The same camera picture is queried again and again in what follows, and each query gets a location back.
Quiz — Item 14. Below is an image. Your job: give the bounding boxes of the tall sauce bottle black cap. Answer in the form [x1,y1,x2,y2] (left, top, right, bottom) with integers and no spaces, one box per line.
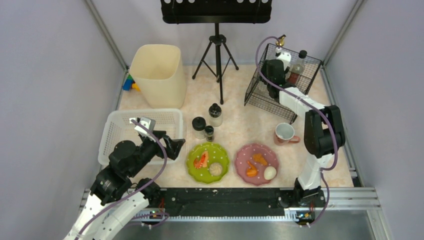
[287,50,308,84]

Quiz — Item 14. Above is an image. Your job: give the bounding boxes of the glass bottle gold stopper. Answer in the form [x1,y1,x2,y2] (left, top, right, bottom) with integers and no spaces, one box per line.
[274,34,286,52]

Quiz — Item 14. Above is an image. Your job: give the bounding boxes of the black-lid jar white beads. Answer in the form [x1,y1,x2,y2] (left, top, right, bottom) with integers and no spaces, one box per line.
[191,116,206,140]

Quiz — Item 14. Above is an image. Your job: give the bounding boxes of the shiny black-lid spice jar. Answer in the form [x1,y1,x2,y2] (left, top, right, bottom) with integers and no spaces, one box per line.
[208,103,223,127]

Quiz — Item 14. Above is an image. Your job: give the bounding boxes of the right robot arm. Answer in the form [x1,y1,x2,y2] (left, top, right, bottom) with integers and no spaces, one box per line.
[259,59,346,207]

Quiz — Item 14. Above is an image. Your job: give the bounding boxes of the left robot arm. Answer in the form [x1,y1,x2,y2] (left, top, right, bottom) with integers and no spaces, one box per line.
[65,130,186,240]

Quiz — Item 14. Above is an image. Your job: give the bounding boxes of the toy shrimp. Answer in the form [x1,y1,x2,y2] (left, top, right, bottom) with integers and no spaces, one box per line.
[193,150,209,169]

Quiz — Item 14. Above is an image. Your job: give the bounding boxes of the white plastic perforated basket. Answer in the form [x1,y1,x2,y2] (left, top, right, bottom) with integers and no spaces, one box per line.
[98,108,185,166]

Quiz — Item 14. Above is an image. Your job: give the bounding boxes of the small pepper shaker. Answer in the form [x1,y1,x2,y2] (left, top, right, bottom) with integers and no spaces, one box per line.
[204,125,215,142]

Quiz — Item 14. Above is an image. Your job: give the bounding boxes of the green polka dot plate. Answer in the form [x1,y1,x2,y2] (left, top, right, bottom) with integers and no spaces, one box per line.
[185,142,230,184]

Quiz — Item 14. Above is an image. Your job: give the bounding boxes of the toy dumpling bun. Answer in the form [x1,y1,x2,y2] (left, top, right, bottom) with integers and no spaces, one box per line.
[208,162,223,177]

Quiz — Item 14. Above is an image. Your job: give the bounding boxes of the colourful toy blocks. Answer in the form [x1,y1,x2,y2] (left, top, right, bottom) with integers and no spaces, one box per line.
[122,74,141,92]

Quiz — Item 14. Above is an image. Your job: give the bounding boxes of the pink ceramic mug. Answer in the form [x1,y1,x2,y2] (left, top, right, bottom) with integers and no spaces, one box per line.
[273,123,301,146]

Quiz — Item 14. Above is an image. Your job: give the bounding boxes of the cream plastic waste bin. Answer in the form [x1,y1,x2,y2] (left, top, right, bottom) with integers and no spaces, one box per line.
[129,44,187,109]

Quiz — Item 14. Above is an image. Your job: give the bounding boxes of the pink polka dot plate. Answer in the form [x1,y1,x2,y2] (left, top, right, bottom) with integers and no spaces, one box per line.
[234,143,280,187]

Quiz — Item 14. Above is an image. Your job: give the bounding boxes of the black tripod music stand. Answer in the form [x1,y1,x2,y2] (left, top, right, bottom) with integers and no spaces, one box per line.
[160,0,272,104]

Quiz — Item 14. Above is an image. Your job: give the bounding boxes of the toy fried chicken piece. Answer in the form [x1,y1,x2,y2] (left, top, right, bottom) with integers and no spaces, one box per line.
[252,153,268,166]

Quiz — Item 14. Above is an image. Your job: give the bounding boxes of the toy white egg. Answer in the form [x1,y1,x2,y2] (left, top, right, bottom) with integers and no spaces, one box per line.
[263,166,277,181]

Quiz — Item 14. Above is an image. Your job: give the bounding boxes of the black wire basket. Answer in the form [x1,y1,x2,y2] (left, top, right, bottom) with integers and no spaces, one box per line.
[244,55,323,124]

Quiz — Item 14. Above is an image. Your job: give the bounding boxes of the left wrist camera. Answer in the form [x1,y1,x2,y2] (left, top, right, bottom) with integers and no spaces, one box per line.
[129,117,156,137]

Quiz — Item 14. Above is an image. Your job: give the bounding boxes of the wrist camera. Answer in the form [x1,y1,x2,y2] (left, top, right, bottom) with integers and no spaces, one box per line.
[129,117,156,137]
[275,46,292,69]

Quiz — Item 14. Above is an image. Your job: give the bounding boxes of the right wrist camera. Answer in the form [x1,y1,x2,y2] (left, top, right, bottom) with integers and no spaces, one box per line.
[275,46,292,69]

